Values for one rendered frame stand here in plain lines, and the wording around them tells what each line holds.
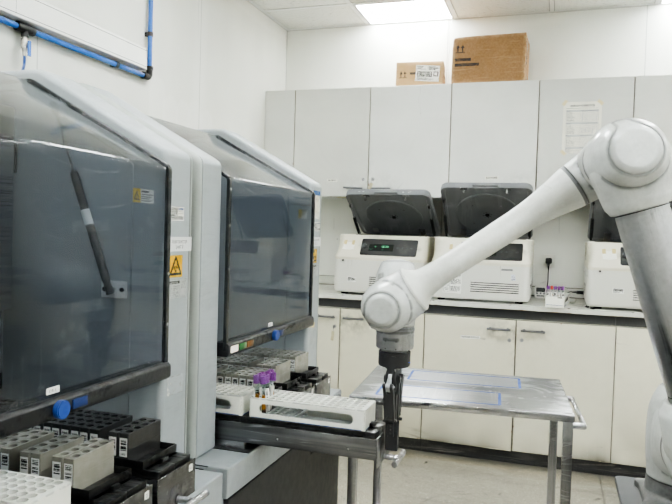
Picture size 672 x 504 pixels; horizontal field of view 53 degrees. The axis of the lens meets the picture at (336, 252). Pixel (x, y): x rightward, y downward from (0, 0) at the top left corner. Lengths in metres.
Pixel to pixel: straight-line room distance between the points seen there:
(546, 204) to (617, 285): 2.35
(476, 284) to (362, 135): 1.21
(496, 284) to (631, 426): 1.02
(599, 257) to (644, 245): 2.49
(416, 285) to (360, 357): 2.68
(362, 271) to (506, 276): 0.83
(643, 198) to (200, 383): 1.02
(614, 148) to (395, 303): 0.50
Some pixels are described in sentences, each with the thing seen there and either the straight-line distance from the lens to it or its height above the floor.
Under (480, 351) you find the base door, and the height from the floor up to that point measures 0.63.
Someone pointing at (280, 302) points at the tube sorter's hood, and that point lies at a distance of 1.97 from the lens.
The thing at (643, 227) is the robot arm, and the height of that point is 1.30.
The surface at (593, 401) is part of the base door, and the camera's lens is 3.93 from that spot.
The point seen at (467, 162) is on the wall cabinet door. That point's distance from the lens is 4.17.
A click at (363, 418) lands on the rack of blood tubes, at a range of 1.60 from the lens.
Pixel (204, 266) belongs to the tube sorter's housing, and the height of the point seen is 1.19.
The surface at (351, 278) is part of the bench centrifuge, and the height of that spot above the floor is 1.00.
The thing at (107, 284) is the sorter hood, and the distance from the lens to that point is 1.27.
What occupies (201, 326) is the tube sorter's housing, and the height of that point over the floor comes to 1.05.
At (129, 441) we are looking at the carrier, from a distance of 1.38.
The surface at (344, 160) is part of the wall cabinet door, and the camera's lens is 4.34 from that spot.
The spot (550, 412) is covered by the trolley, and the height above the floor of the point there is 0.82.
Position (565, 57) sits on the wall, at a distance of 4.59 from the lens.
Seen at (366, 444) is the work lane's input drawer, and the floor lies 0.79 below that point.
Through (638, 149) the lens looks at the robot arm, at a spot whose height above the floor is 1.44.
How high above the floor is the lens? 1.28
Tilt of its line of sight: 2 degrees down
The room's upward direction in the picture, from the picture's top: 2 degrees clockwise
